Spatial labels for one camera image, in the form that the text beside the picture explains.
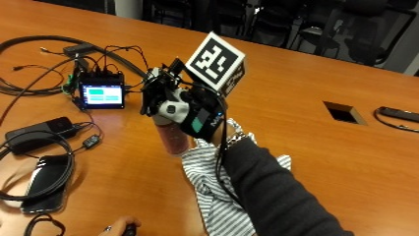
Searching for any grey striped cloth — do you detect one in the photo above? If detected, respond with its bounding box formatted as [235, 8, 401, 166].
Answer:
[179, 117, 293, 236]

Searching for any black smartphone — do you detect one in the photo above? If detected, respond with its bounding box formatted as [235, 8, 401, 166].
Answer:
[19, 154, 74, 214]

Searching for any small black object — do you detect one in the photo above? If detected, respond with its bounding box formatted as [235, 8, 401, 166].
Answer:
[123, 222, 138, 236]

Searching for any small screen device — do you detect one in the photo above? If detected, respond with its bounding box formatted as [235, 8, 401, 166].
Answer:
[77, 73, 126, 110]

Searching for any thin black cable loop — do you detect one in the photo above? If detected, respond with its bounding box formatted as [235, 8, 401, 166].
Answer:
[0, 130, 75, 202]

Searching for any bundle of thin black wires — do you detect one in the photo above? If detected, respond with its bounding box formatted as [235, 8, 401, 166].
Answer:
[69, 44, 151, 80]

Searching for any thick black cable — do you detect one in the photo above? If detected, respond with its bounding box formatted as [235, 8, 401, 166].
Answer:
[0, 34, 148, 96]

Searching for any black office chair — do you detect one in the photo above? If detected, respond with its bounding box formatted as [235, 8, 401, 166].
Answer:
[312, 0, 419, 67]
[208, 0, 319, 50]

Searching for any black cable ring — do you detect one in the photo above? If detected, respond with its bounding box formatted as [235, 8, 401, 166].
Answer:
[22, 212, 66, 236]

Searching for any pink bottle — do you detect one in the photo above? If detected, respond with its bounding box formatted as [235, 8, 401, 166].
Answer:
[152, 114, 191, 157]

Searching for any flat black device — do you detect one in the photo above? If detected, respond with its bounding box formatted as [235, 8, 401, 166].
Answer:
[373, 105, 419, 134]

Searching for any white marker cube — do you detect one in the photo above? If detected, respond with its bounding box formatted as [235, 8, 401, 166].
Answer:
[184, 30, 247, 96]

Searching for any black power brick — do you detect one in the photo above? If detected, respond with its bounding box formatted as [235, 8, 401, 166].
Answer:
[3, 116, 75, 155]

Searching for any black adapter box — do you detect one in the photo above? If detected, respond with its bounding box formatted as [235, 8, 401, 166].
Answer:
[61, 43, 97, 57]

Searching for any table cable port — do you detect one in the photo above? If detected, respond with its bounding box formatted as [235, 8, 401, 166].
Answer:
[321, 100, 369, 126]

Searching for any small black inline adapter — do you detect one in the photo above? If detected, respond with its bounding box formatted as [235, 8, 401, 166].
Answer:
[81, 134, 103, 149]

